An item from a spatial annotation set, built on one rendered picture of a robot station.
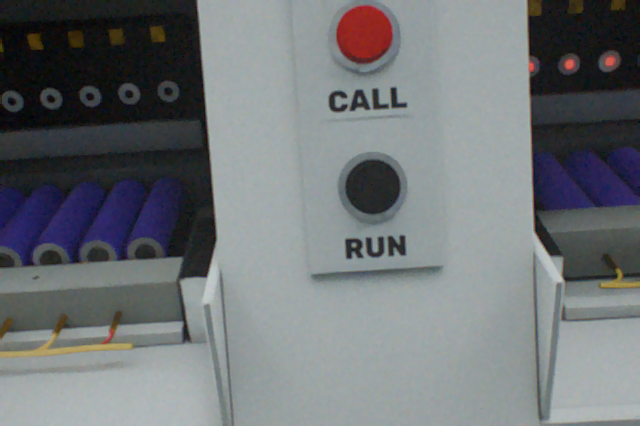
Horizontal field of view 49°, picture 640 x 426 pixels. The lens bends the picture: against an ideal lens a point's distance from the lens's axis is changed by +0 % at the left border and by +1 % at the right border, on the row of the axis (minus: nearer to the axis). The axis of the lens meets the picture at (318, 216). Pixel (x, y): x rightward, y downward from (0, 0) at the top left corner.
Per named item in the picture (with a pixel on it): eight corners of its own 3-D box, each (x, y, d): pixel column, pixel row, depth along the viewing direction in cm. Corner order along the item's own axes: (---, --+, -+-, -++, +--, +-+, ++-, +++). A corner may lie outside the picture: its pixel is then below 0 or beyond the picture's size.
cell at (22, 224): (72, 214, 37) (28, 281, 31) (36, 217, 37) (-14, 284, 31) (64, 182, 36) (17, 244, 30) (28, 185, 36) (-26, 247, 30)
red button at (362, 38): (394, 61, 20) (391, 2, 20) (337, 64, 20) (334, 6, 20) (391, 64, 21) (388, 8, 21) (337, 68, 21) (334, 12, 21)
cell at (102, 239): (151, 210, 36) (122, 275, 31) (115, 212, 36) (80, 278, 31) (144, 177, 36) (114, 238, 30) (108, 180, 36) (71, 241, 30)
